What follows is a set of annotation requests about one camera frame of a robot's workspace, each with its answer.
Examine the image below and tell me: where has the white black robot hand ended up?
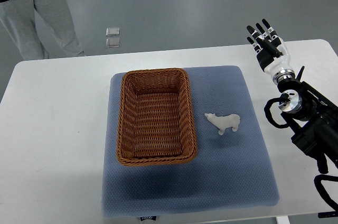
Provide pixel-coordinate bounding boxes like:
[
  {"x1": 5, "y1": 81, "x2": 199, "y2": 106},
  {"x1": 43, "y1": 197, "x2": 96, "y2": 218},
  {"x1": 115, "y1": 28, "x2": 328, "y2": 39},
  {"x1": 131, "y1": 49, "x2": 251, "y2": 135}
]
[{"x1": 247, "y1": 19, "x2": 295, "y2": 85}]

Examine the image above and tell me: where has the white bear figurine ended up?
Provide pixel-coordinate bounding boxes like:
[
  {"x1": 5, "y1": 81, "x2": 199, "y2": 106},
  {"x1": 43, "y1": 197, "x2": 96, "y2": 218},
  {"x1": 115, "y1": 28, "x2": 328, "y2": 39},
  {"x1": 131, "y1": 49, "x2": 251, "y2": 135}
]
[{"x1": 204, "y1": 113, "x2": 240, "y2": 135}]

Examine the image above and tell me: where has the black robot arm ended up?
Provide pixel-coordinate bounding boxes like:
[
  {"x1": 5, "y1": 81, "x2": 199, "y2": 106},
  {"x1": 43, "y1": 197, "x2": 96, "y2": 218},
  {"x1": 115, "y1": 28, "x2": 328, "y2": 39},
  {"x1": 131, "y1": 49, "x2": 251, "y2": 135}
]
[{"x1": 264, "y1": 69, "x2": 337, "y2": 216}]

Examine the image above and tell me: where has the brown wicker basket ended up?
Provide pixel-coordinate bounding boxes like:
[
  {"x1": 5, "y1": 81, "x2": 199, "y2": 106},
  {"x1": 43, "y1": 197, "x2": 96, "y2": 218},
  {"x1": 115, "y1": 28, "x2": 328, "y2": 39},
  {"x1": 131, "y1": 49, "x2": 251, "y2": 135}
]
[{"x1": 116, "y1": 68, "x2": 198, "y2": 167}]

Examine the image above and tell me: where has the blue grey mat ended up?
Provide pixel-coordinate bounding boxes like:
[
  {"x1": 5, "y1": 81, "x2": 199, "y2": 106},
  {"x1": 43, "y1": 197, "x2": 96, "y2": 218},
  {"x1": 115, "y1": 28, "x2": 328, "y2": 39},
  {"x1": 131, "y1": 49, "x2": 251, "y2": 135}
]
[{"x1": 102, "y1": 66, "x2": 279, "y2": 218}]

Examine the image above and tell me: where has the lower metal floor plate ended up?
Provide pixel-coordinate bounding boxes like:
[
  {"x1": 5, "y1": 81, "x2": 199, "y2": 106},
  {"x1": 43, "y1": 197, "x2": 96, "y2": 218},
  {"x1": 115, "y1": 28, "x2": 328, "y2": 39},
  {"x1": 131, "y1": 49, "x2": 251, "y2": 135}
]
[{"x1": 106, "y1": 37, "x2": 120, "y2": 48}]

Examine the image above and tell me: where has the metal floor plate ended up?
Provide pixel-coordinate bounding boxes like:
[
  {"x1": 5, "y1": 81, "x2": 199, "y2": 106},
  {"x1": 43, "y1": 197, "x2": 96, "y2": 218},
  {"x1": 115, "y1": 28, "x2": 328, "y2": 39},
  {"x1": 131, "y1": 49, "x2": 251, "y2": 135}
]
[
  {"x1": 106, "y1": 27, "x2": 120, "y2": 36},
  {"x1": 106, "y1": 37, "x2": 120, "y2": 48}
]

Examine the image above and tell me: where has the upper metal floor plate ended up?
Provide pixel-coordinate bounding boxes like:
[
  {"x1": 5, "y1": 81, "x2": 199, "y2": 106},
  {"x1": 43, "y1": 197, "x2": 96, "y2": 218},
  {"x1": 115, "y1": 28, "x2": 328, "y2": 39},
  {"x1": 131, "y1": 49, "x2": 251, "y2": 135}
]
[{"x1": 106, "y1": 27, "x2": 120, "y2": 36}]

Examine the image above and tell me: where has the black table control panel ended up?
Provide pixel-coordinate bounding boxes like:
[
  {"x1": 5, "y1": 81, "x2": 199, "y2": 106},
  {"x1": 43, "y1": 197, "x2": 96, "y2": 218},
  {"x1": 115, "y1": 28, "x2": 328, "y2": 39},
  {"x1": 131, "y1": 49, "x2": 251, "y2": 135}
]
[{"x1": 317, "y1": 211, "x2": 338, "y2": 219}]

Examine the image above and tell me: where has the person in grey trousers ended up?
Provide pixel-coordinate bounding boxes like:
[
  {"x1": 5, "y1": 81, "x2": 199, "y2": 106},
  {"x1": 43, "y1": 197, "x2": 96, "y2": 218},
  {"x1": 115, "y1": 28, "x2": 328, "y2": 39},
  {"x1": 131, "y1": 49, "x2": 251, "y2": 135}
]
[{"x1": 1, "y1": 0, "x2": 85, "y2": 60}]

